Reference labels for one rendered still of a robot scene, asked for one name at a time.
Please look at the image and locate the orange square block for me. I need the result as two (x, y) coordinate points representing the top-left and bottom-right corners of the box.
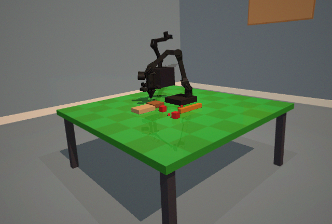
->
(146, 100), (164, 108)
(131, 104), (156, 115)

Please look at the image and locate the brown flat bar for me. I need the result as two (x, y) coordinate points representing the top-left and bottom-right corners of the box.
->
(178, 103), (202, 114)

